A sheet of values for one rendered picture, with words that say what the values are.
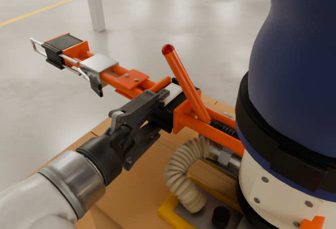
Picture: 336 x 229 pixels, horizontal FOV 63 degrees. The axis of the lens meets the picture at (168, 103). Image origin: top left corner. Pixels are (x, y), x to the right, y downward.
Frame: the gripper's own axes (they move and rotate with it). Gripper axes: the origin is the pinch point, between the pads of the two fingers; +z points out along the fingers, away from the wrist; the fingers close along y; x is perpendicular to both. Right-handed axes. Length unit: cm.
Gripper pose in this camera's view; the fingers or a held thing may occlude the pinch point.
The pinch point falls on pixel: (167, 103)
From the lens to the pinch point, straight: 54.4
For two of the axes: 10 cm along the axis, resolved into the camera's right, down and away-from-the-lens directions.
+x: 8.0, 3.8, -4.7
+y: 0.0, 7.7, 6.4
